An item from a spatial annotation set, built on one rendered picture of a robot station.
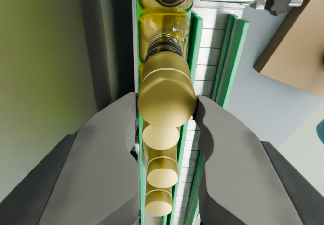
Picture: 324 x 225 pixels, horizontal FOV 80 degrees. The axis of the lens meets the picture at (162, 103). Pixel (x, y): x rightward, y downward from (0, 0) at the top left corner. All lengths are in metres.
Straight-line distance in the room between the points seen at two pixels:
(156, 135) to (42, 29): 0.15
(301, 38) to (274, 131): 0.35
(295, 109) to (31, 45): 0.75
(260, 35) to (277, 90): 0.20
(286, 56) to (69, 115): 0.54
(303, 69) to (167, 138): 0.54
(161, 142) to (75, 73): 0.17
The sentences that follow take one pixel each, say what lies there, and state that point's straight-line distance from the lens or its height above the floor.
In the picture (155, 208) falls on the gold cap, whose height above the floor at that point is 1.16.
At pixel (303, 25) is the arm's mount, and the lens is 0.61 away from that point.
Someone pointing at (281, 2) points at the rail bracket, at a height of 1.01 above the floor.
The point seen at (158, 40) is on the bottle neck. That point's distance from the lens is 0.17.
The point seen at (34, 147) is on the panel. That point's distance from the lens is 0.22.
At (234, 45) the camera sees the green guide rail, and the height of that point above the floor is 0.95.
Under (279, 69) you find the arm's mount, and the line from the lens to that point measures 0.63.
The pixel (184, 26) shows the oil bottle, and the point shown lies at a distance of 0.21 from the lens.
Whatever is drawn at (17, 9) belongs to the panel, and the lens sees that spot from 0.21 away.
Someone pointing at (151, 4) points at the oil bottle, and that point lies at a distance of 0.20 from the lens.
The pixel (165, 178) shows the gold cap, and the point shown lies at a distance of 0.22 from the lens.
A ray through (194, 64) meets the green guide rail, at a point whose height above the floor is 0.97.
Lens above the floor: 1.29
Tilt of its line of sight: 57 degrees down
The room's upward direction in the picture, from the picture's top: 179 degrees clockwise
